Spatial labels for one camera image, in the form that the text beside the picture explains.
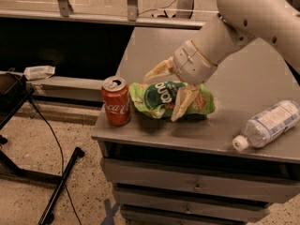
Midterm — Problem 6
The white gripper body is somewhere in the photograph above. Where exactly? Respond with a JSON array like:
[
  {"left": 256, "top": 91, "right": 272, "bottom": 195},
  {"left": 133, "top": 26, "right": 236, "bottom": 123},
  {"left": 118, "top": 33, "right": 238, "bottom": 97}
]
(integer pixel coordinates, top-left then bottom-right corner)
[{"left": 172, "top": 40, "right": 218, "bottom": 84}]

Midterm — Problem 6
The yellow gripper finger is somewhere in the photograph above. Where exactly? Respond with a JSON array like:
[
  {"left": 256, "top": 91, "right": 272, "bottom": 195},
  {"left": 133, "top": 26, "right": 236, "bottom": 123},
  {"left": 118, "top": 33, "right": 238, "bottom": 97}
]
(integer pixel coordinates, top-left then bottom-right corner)
[
  {"left": 171, "top": 84, "right": 199, "bottom": 122},
  {"left": 143, "top": 56, "right": 173, "bottom": 83}
]

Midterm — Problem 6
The green rice chip bag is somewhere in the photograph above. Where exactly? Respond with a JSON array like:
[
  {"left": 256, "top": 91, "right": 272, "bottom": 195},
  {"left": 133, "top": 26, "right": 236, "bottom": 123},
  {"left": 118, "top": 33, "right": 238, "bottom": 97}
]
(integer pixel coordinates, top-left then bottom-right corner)
[{"left": 129, "top": 82, "right": 215, "bottom": 119}]

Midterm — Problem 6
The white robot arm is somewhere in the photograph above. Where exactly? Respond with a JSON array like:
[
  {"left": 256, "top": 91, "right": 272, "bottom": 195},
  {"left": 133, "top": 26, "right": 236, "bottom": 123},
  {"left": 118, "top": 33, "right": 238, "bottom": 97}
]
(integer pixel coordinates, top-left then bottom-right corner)
[{"left": 144, "top": 0, "right": 300, "bottom": 121}]

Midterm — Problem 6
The red coke can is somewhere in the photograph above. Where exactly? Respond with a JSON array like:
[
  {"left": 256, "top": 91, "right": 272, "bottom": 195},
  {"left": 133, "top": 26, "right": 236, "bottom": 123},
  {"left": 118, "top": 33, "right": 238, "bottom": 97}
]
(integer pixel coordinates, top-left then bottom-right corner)
[{"left": 101, "top": 76, "right": 130, "bottom": 126}]

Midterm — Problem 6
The grey drawer cabinet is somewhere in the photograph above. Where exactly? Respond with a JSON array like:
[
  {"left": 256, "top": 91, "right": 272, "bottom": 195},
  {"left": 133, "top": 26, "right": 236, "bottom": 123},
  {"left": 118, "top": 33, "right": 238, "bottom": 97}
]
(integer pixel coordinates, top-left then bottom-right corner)
[{"left": 92, "top": 39, "right": 300, "bottom": 225}]

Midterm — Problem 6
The clear plastic water bottle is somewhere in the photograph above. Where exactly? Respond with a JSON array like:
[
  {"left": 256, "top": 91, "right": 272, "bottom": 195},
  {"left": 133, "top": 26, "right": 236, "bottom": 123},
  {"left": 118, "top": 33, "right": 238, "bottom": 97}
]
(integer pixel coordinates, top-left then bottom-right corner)
[{"left": 232, "top": 100, "right": 300, "bottom": 151}]

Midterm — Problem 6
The metal railing with brackets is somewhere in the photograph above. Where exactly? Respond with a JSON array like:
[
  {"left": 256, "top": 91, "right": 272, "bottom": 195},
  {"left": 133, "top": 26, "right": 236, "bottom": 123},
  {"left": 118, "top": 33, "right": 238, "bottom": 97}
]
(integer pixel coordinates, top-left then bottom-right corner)
[{"left": 0, "top": 0, "right": 218, "bottom": 29}]

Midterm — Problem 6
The white packet on ledge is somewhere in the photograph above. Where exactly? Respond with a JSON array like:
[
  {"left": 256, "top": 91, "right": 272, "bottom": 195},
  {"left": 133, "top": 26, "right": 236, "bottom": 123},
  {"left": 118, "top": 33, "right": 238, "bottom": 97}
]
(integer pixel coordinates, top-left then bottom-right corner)
[{"left": 23, "top": 66, "right": 55, "bottom": 81}]

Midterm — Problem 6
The black stand with legs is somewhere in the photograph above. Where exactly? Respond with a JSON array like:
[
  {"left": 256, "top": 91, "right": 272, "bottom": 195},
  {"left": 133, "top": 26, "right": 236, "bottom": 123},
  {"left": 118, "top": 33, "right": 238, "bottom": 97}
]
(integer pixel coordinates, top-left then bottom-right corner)
[{"left": 0, "top": 68, "right": 86, "bottom": 225}]

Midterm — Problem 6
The black cable on floor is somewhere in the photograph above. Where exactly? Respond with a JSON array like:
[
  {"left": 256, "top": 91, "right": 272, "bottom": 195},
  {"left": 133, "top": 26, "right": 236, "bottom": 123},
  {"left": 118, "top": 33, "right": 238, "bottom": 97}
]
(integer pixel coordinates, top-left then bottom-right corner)
[{"left": 27, "top": 97, "right": 83, "bottom": 225}]

